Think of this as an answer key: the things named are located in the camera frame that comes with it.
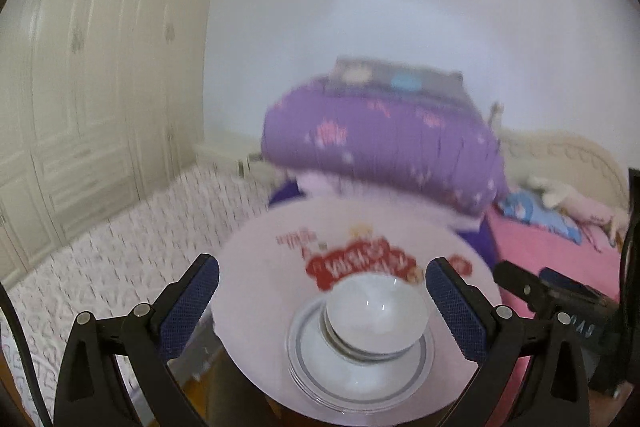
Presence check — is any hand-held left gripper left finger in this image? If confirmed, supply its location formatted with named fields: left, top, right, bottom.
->
left=54, top=253, right=221, bottom=427

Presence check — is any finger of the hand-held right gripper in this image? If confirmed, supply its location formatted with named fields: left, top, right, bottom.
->
left=539, top=268, right=608, bottom=304
left=494, top=261, right=557, bottom=319

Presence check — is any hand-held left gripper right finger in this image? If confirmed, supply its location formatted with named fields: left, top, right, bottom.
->
left=425, top=257, right=593, bottom=427

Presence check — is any pink bedsheet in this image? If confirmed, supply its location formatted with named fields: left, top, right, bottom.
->
left=485, top=207, right=640, bottom=408

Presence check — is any blue printed pillow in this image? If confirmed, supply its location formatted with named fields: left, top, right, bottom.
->
left=497, top=192, right=584, bottom=244

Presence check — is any round pink printed table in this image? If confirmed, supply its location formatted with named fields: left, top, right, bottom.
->
left=210, top=199, right=503, bottom=427

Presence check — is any cream and pink plush toy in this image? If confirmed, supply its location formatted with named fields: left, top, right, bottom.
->
left=527, top=176, right=629, bottom=244

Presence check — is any white heart-print bedsheet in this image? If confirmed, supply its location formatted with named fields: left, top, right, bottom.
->
left=0, top=164, right=281, bottom=427

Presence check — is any person's olive trouser leg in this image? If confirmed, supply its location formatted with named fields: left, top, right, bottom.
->
left=205, top=347, right=273, bottom=427

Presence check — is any cream carved headboard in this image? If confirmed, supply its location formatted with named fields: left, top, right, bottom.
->
left=487, top=102, right=632, bottom=208

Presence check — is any cream nightstand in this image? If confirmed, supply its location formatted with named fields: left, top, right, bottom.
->
left=192, top=141, right=272, bottom=182

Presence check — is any purple floral quilt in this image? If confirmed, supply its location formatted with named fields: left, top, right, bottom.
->
left=260, top=74, right=509, bottom=219

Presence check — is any cream panelled wardrobe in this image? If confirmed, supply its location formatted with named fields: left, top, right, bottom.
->
left=0, top=0, right=221, bottom=280

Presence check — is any grey floral pillow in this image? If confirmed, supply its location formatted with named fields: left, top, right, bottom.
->
left=332, top=56, right=466, bottom=105

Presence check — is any black cable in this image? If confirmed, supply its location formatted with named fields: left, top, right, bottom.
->
left=0, top=282, right=53, bottom=427

